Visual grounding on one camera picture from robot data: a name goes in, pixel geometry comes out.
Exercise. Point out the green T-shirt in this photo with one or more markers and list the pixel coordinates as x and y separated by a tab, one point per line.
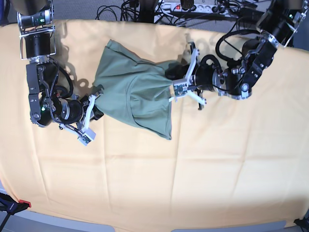
135	91

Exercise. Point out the yellow table cloth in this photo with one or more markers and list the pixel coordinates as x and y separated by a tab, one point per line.
233	163

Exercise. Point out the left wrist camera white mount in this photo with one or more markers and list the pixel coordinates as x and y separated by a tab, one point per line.
187	86

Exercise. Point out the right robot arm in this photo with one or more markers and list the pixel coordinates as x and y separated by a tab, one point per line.
50	86

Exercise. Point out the white power strip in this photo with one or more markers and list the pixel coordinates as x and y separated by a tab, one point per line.
197	9

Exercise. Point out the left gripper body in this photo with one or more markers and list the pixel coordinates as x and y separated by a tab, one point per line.
206	75

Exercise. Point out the black clamp right corner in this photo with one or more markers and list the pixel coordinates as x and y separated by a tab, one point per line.
303	223

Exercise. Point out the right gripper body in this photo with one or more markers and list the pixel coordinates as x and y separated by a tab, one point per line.
73	111

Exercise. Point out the red and blue clamp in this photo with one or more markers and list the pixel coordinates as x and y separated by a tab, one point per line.
11	207

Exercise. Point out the black centre stand post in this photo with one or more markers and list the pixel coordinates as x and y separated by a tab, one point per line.
147	11

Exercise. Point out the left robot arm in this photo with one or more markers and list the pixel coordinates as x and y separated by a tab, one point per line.
235	78

